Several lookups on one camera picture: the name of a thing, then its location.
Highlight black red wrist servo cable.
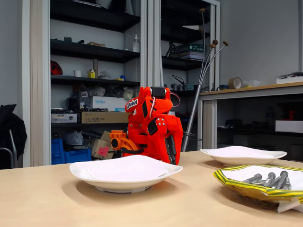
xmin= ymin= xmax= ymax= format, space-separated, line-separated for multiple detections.
xmin=169 ymin=91 xmax=181 ymax=107

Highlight yellow green striped paper plate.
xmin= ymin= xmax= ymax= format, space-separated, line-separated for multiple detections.
xmin=212 ymin=165 xmax=303 ymax=213

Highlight white crumpled bag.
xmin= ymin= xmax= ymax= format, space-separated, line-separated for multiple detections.
xmin=123 ymin=87 xmax=135 ymax=100

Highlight white square ceramic plate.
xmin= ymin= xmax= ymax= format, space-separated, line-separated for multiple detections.
xmin=200 ymin=146 xmax=287 ymax=167
xmin=69 ymin=155 xmax=184 ymax=193

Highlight cardboard box with pink sticker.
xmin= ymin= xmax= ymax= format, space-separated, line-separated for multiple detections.
xmin=91 ymin=131 xmax=116 ymax=159

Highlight brown packing tape roll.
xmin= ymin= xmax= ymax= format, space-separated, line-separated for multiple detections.
xmin=228 ymin=77 xmax=243 ymax=90

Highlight flat white printed box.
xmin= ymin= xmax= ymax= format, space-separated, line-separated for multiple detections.
xmin=51 ymin=113 xmax=78 ymax=123

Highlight long brown cardboard box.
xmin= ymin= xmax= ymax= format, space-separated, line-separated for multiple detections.
xmin=81 ymin=111 xmax=130 ymax=124

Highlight grey metal chair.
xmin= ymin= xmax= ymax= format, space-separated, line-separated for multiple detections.
xmin=0 ymin=129 xmax=18 ymax=169

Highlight low blue plastic crate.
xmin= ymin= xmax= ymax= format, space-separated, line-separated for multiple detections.
xmin=63 ymin=148 xmax=92 ymax=164

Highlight white Weller box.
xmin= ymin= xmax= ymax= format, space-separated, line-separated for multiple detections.
xmin=92 ymin=96 xmax=128 ymax=112

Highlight white tray with cables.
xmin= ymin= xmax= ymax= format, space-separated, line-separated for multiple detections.
xmin=276 ymin=72 xmax=303 ymax=85

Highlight black flexible tripod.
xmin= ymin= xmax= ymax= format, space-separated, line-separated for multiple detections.
xmin=165 ymin=41 xmax=180 ymax=57

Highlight black jacket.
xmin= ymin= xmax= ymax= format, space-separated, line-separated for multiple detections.
xmin=0 ymin=104 xmax=28 ymax=170

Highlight orange printed table clamp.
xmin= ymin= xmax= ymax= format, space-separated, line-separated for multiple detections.
xmin=108 ymin=130 xmax=140 ymax=152

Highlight grey metal shelving cabinet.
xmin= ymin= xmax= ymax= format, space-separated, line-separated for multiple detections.
xmin=22 ymin=0 xmax=149 ymax=166
xmin=148 ymin=0 xmax=221 ymax=152

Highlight white storage box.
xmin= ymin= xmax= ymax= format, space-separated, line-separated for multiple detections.
xmin=275 ymin=120 xmax=303 ymax=133

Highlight white red gripper servo cable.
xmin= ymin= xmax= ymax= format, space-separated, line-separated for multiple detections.
xmin=149 ymin=96 xmax=157 ymax=119

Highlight tall blue plastic crate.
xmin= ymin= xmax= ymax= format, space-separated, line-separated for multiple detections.
xmin=51 ymin=138 xmax=64 ymax=166

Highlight grey sideboard with wooden top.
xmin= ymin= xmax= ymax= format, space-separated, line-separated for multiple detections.
xmin=197 ymin=81 xmax=303 ymax=161

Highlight red black helmet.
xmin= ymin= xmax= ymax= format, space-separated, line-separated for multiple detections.
xmin=50 ymin=60 xmax=63 ymax=76

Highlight stack of books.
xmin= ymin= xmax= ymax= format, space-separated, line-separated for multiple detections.
xmin=176 ymin=44 xmax=207 ymax=60

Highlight metal coat stand wooden knobs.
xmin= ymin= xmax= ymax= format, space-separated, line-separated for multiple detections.
xmin=181 ymin=8 xmax=230 ymax=152

